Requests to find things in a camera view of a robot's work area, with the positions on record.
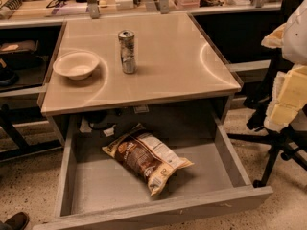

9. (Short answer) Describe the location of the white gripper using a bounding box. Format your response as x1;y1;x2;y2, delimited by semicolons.
261;24;307;132

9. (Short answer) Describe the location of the silver drink can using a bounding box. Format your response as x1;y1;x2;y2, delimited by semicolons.
118;30;136;74

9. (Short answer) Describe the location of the grey open wooden drawer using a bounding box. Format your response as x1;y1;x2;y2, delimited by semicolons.
33;103;272;230

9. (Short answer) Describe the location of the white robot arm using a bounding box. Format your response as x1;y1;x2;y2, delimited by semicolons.
261;0;307;132

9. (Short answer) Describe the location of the wooden cabinet counter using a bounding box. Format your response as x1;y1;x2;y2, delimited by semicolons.
41;13;241;141

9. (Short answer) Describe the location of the brown chip bag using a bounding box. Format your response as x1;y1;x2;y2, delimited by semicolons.
102;124;193;196

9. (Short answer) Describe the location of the black coil spring tool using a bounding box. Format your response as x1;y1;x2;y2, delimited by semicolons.
1;0;22;12

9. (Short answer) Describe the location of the black office chair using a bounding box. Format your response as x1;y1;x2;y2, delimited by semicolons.
232;0;307;188

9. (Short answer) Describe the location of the brown shoe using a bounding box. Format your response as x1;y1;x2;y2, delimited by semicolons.
0;212;30;230

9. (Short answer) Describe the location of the white paper bowl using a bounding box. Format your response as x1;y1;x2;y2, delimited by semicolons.
53;51;100;81

